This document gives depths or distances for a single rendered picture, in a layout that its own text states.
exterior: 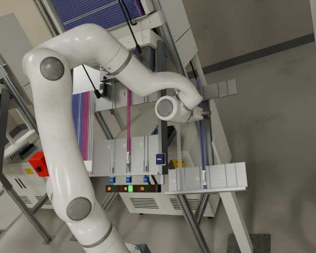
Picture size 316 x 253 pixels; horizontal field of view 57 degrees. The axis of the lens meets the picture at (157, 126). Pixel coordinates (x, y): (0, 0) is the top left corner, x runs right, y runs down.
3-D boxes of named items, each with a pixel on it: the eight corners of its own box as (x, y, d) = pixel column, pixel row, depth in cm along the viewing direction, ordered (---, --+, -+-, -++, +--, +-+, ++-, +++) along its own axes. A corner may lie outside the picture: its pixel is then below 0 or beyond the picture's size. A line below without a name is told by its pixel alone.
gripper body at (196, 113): (193, 101, 109) (203, 105, 119) (169, 106, 113) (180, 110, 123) (196, 120, 108) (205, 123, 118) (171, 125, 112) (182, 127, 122)
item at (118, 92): (163, 102, 155) (158, 100, 151) (75, 117, 189) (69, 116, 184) (162, 44, 161) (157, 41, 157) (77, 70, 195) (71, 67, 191)
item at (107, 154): (162, 172, 146) (159, 171, 143) (70, 175, 179) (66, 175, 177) (161, 134, 150) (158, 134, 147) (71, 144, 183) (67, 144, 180)
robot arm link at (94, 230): (85, 254, 91) (45, 200, 81) (70, 225, 106) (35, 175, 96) (117, 230, 95) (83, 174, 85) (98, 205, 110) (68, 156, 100)
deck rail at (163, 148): (168, 174, 147) (162, 174, 142) (165, 174, 148) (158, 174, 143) (165, 44, 161) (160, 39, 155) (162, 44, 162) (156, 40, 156)
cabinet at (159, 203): (216, 223, 196) (187, 150, 170) (132, 218, 232) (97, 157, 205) (233, 162, 245) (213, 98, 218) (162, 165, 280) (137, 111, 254)
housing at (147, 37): (163, 52, 162) (149, 42, 150) (97, 71, 186) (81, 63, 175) (163, 39, 163) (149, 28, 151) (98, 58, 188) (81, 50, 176)
